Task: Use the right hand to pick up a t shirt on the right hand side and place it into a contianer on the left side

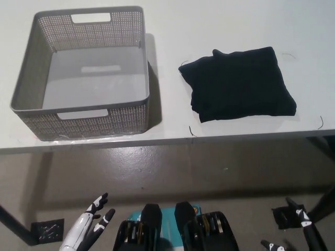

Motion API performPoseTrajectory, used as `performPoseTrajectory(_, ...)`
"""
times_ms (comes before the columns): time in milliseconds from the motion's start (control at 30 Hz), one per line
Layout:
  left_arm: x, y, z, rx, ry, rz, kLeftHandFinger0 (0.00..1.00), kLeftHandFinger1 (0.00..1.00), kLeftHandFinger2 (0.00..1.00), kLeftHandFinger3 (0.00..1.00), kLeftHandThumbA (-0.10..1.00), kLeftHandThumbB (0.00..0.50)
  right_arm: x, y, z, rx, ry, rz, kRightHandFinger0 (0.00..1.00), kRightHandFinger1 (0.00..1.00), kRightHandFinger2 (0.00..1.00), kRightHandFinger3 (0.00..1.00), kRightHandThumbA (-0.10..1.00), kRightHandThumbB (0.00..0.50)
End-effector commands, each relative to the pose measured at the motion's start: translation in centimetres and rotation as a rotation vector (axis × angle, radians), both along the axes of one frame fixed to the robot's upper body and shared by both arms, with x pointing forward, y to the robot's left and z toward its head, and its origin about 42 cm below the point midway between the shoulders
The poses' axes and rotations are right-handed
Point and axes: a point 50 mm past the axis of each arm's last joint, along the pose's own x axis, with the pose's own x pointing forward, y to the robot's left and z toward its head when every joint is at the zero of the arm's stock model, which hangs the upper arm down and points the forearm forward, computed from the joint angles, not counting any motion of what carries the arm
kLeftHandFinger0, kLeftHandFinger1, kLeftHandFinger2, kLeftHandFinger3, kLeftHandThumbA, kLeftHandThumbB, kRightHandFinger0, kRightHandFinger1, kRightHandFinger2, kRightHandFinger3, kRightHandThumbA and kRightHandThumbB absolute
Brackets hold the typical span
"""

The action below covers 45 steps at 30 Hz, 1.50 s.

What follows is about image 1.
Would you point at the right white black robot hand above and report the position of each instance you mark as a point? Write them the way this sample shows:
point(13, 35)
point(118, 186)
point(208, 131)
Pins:
point(305, 218)

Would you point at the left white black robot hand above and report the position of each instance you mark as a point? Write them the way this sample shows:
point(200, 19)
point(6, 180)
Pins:
point(82, 227)

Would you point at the black t-shirt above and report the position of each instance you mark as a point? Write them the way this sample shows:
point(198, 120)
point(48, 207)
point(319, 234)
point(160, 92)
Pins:
point(235, 83)

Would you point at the black metal table leg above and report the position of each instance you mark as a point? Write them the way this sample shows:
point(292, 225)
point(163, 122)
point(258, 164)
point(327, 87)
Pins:
point(15, 225)

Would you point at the clear tape strip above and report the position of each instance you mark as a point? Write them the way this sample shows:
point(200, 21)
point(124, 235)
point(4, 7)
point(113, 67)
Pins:
point(76, 138)

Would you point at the grey perforated plastic basket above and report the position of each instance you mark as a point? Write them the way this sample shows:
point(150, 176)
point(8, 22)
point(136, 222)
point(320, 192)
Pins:
point(86, 75)

